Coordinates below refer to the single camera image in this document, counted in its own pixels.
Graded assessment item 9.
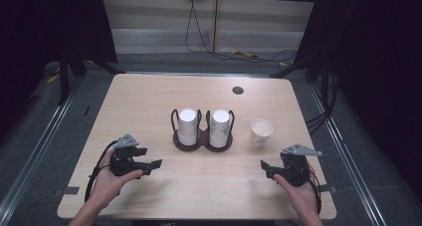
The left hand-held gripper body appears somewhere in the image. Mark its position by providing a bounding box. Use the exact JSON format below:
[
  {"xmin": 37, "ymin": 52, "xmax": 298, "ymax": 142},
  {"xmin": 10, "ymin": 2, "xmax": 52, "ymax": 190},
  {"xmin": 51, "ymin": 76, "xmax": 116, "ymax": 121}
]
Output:
[{"xmin": 109, "ymin": 132, "xmax": 149, "ymax": 178}]

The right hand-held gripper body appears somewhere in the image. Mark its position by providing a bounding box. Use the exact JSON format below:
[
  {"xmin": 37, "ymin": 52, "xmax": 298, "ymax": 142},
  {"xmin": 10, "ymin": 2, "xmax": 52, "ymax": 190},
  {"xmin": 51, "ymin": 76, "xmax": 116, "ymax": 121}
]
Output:
[{"xmin": 279, "ymin": 142, "xmax": 323, "ymax": 188}]

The single white paper cup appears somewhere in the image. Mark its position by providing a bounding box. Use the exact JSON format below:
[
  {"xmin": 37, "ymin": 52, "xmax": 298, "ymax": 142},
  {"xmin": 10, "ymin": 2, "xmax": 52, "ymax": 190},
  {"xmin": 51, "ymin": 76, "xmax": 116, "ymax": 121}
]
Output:
[{"xmin": 250, "ymin": 117, "xmax": 275, "ymax": 148}]

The stack of white paper cups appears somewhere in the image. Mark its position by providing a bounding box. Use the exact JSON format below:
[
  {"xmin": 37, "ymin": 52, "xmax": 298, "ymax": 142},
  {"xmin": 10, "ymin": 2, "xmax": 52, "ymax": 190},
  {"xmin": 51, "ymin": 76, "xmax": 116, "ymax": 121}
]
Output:
[
  {"xmin": 176, "ymin": 108, "xmax": 199, "ymax": 147},
  {"xmin": 208, "ymin": 109, "xmax": 232, "ymax": 149}
]

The dark double cup holder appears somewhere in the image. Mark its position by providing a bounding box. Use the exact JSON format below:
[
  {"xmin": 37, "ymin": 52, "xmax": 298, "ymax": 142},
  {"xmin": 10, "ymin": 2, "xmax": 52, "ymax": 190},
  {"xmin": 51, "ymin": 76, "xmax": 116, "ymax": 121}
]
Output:
[{"xmin": 170, "ymin": 108, "xmax": 236, "ymax": 153}]

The person's right hand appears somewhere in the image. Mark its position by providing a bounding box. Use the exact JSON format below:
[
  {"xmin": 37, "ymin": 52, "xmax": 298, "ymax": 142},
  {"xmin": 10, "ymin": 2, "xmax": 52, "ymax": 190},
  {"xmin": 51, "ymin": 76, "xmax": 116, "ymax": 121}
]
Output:
[{"xmin": 273, "ymin": 163, "xmax": 320, "ymax": 218}]

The person's left hand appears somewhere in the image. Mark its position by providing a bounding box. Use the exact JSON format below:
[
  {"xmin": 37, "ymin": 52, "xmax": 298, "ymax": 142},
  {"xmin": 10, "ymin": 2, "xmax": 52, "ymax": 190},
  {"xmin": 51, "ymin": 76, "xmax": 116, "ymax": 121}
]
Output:
[{"xmin": 89, "ymin": 148, "xmax": 145, "ymax": 210}]

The black metal stand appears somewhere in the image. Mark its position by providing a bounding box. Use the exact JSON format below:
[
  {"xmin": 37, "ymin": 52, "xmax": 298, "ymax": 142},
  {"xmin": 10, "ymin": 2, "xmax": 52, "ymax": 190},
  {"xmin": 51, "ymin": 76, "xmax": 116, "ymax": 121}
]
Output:
[
  {"xmin": 58, "ymin": 50, "xmax": 117, "ymax": 107},
  {"xmin": 269, "ymin": 55, "xmax": 331, "ymax": 105}
]

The black curtain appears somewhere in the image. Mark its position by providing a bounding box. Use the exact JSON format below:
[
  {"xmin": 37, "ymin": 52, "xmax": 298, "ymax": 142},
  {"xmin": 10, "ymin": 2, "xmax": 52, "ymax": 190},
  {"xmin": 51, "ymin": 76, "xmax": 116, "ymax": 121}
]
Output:
[
  {"xmin": 0, "ymin": 0, "xmax": 118, "ymax": 144},
  {"xmin": 294, "ymin": 0, "xmax": 422, "ymax": 204}
]

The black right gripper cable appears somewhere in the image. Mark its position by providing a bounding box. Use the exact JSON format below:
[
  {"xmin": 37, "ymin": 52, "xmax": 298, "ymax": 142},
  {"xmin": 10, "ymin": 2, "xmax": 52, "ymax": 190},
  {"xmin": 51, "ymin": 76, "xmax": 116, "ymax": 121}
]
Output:
[{"xmin": 308, "ymin": 171, "xmax": 323, "ymax": 216}]

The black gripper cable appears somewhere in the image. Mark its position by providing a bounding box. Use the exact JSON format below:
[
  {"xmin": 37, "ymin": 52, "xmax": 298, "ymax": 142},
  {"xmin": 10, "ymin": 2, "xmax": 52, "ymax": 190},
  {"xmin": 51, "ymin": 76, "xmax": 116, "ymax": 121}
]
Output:
[
  {"xmin": 84, "ymin": 139, "xmax": 119, "ymax": 203},
  {"xmin": 308, "ymin": 171, "xmax": 323, "ymax": 216}
]

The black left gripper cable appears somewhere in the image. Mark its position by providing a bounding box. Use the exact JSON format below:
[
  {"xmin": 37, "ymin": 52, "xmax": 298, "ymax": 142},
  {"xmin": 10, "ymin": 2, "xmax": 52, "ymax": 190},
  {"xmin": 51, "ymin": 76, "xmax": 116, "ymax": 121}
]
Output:
[{"xmin": 84, "ymin": 139, "xmax": 119, "ymax": 203}]

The grey table bracket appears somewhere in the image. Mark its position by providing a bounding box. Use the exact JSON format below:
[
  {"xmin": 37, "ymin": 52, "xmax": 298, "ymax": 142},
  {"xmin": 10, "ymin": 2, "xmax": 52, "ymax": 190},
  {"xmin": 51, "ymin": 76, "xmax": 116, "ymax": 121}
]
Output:
[
  {"xmin": 54, "ymin": 185, "xmax": 81, "ymax": 197},
  {"xmin": 318, "ymin": 183, "xmax": 337, "ymax": 194}
]

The metal floor rail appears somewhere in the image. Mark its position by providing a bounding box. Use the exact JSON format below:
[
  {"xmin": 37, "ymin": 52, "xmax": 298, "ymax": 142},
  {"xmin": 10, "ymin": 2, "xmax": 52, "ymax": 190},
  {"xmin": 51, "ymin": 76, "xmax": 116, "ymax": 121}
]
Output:
[
  {"xmin": 0, "ymin": 78, "xmax": 81, "ymax": 218},
  {"xmin": 308, "ymin": 82, "xmax": 388, "ymax": 226}
]

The bundle of black cables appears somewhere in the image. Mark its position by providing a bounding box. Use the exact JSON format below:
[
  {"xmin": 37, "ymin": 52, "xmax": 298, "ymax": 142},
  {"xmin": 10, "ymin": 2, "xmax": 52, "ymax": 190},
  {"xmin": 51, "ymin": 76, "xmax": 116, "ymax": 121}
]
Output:
[{"xmin": 305, "ymin": 72, "xmax": 340, "ymax": 135}]

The black hanging cable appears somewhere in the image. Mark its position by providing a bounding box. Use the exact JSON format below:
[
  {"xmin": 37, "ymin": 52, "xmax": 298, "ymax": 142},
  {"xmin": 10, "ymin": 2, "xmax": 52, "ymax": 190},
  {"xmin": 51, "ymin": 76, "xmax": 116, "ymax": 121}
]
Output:
[{"xmin": 184, "ymin": 0, "xmax": 299, "ymax": 65}]

